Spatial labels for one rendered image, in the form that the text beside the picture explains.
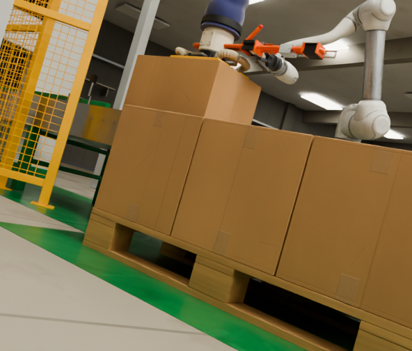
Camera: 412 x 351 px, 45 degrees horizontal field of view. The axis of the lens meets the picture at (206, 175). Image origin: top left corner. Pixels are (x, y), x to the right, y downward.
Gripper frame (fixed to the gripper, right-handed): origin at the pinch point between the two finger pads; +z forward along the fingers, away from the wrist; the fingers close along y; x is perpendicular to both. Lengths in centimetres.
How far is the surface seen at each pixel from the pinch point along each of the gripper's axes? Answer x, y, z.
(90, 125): 67, 60, 33
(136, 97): 57, 38, 17
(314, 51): -35.5, 1.2, 4.0
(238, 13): 16.3, -18.0, 2.1
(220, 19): 20.2, -11.0, 9.4
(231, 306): -77, 106, 77
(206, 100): 7.2, 34.2, 16.9
